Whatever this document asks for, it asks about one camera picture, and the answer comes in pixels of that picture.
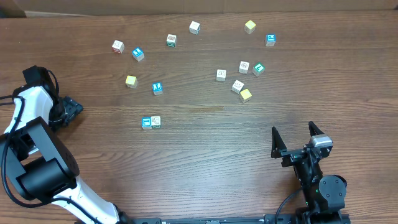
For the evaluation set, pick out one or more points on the wooden block red trim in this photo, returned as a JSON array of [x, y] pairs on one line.
[[220, 75]]

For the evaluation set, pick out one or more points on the wooden block blue middle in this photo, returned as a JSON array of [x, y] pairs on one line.
[[157, 88]]

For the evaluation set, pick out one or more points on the wooden block green H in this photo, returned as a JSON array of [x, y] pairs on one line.
[[237, 86]]

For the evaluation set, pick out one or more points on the wooden block red sided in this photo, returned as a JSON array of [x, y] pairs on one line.
[[243, 67]]

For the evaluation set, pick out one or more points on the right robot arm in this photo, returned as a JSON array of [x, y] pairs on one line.
[[324, 194]]

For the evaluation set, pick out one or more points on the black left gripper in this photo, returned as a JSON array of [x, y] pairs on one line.
[[72, 106]]

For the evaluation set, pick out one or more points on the wooden block pink trim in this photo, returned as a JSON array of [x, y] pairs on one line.
[[118, 46]]

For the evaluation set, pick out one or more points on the wooden block yellow far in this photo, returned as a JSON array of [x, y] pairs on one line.
[[249, 27]]

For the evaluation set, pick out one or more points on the wooden block far white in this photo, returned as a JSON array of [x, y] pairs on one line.
[[194, 27]]

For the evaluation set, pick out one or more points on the wooden block green seven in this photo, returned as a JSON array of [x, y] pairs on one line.
[[258, 69]]

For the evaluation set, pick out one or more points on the wooden block blue P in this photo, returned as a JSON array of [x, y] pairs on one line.
[[270, 40]]

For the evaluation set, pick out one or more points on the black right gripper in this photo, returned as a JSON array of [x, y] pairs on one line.
[[292, 156]]

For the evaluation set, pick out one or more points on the wooden block yellow left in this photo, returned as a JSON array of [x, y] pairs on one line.
[[131, 81]]

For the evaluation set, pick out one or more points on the wooden block green trim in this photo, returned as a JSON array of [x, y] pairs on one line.
[[155, 121]]

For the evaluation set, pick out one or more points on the cardboard back board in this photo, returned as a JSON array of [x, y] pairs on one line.
[[29, 8]]

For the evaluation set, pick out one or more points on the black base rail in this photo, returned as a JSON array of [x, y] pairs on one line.
[[217, 221]]

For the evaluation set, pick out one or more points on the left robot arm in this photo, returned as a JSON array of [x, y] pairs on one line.
[[36, 167]]

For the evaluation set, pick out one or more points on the wooden block yellow B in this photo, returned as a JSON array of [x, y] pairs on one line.
[[245, 95]]

